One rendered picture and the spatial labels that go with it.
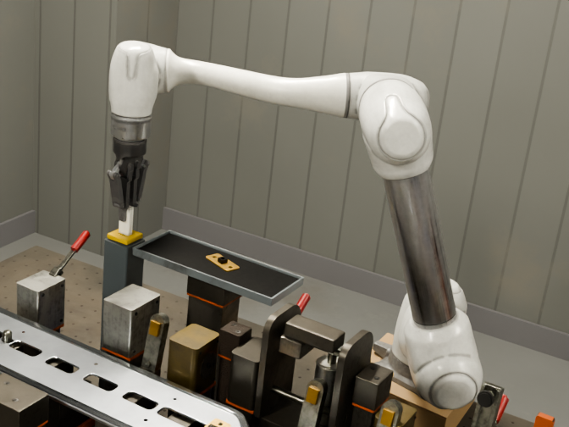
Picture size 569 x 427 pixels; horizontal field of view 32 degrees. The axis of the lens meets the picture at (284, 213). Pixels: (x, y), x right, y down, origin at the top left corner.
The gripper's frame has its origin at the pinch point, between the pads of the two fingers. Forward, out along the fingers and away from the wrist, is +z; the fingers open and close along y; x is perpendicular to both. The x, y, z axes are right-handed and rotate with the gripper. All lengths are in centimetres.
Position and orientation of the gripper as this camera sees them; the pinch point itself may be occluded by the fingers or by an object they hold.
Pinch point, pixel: (125, 219)
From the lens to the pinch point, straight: 233.1
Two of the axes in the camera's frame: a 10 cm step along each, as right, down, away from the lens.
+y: -5.1, 2.7, -8.2
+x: 8.6, 2.8, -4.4
